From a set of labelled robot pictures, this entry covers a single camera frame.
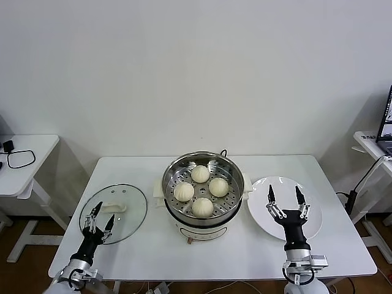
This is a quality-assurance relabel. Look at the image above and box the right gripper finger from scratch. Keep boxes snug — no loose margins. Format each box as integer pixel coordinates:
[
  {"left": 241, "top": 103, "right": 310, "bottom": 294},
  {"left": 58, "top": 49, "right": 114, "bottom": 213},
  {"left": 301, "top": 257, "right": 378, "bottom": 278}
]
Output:
[
  {"left": 295, "top": 185, "right": 311, "bottom": 221},
  {"left": 265, "top": 184, "right": 287, "bottom": 221}
]

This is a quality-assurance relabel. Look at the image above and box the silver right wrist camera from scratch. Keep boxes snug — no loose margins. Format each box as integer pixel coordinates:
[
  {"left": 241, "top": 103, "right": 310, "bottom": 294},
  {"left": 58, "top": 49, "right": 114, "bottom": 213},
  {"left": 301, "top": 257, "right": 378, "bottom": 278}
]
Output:
[{"left": 309, "top": 254, "right": 328, "bottom": 270}]

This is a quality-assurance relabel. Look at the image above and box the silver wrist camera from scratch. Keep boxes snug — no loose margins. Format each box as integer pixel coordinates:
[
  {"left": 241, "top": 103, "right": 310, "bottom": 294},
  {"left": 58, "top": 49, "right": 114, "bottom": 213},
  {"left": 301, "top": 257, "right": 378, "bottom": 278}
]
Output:
[
  {"left": 309, "top": 254, "right": 328, "bottom": 270},
  {"left": 80, "top": 268, "right": 104, "bottom": 284}
]

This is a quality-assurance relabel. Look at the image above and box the perforated steel steamer basket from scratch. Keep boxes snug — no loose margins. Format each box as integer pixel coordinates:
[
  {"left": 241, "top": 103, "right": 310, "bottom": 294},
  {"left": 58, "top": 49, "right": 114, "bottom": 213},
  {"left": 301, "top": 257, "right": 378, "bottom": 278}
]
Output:
[{"left": 161, "top": 152, "right": 245, "bottom": 221}]

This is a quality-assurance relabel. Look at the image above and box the white round plate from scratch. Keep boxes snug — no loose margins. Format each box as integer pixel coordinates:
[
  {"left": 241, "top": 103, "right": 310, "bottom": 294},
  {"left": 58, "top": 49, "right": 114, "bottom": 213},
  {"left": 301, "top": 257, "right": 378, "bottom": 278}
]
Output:
[{"left": 246, "top": 176, "right": 323, "bottom": 243}]

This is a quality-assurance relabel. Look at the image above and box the black cable with adapter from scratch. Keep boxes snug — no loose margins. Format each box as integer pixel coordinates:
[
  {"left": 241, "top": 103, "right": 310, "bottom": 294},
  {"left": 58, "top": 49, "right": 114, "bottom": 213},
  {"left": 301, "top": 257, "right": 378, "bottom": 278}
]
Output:
[{"left": 336, "top": 156, "right": 388, "bottom": 215}]

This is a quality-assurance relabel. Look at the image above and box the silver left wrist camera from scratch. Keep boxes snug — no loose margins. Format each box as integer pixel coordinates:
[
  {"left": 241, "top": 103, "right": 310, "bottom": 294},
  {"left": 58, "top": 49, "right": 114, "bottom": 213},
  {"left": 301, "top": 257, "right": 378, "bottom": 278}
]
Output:
[{"left": 80, "top": 268, "right": 104, "bottom": 284}]

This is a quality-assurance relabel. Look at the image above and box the white side table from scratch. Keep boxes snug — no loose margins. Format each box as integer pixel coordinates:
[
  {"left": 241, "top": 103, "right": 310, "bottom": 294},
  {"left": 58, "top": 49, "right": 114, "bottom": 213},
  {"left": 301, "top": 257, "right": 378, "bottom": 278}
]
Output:
[{"left": 0, "top": 134, "right": 70, "bottom": 263}]

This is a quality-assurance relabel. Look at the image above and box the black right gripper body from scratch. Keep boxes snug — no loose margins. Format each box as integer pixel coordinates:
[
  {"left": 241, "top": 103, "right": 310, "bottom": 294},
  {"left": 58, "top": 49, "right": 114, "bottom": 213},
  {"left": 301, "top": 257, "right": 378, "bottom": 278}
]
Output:
[{"left": 274, "top": 209, "right": 311, "bottom": 252}]

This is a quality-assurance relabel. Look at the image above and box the open grey laptop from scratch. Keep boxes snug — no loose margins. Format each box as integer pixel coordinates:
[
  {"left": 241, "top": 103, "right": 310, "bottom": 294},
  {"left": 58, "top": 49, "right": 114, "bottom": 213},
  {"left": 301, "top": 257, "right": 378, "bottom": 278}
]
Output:
[{"left": 375, "top": 84, "right": 392, "bottom": 156}]

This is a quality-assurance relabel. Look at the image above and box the white steamed baozi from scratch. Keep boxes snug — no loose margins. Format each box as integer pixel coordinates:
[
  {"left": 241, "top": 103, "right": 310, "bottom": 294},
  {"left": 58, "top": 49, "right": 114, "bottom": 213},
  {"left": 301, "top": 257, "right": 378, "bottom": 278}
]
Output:
[
  {"left": 191, "top": 165, "right": 211, "bottom": 184},
  {"left": 173, "top": 182, "right": 195, "bottom": 203},
  {"left": 191, "top": 197, "right": 214, "bottom": 218},
  {"left": 208, "top": 178, "right": 230, "bottom": 198}
]

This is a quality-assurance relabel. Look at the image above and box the white power strip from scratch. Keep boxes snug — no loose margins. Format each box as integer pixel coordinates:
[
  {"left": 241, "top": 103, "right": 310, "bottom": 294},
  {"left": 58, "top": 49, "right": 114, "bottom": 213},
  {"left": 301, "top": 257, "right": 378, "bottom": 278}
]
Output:
[{"left": 148, "top": 281, "right": 171, "bottom": 294}]

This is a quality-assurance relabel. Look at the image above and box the black looped cable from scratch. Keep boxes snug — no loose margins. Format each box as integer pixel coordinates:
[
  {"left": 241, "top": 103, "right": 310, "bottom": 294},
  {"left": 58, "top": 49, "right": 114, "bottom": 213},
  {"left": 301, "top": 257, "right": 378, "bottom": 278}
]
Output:
[{"left": 6, "top": 149, "right": 37, "bottom": 169}]

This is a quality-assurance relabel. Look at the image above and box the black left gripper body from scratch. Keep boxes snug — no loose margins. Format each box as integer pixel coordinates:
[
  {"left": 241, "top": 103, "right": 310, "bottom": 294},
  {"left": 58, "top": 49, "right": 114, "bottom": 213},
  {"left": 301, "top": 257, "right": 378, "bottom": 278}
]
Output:
[{"left": 71, "top": 229, "right": 104, "bottom": 265}]

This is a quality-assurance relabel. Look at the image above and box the white desk with legs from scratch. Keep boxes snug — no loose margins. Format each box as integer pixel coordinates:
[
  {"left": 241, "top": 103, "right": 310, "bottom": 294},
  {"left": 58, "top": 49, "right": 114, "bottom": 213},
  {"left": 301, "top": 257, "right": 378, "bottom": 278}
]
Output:
[{"left": 349, "top": 130, "right": 392, "bottom": 263}]

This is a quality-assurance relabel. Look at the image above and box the round glass pot lid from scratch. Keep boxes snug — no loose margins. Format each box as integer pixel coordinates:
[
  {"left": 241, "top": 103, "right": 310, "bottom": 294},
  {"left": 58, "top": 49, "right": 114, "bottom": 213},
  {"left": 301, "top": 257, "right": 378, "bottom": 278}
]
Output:
[{"left": 78, "top": 183, "right": 148, "bottom": 245}]

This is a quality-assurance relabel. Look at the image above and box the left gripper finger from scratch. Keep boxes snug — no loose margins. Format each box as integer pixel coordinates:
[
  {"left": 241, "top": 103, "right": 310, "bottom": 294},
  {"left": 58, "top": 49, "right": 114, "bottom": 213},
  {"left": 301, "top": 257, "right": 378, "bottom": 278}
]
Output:
[
  {"left": 83, "top": 201, "right": 104, "bottom": 235},
  {"left": 102, "top": 213, "right": 116, "bottom": 243}
]

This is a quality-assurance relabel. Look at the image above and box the white electric cooking pot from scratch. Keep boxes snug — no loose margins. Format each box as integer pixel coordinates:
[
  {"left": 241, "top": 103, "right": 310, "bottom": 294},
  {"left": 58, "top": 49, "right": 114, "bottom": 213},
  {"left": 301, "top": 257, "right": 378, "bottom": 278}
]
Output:
[{"left": 152, "top": 173, "right": 254, "bottom": 246}]

